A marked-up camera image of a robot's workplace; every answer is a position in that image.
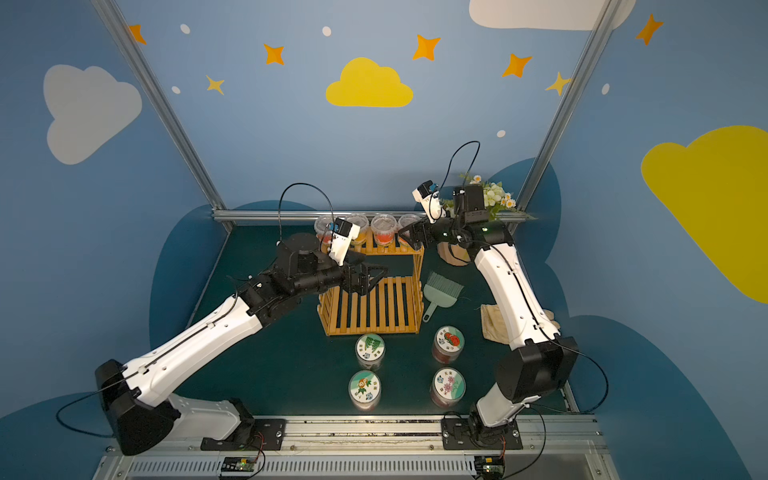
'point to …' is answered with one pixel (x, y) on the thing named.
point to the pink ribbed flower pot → (453, 254)
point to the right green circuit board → (489, 467)
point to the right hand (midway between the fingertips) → (416, 223)
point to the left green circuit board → (238, 465)
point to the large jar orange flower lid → (364, 389)
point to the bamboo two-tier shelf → (396, 305)
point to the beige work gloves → (493, 325)
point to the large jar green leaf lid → (370, 350)
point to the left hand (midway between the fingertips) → (376, 257)
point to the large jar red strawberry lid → (448, 344)
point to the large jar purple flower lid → (448, 385)
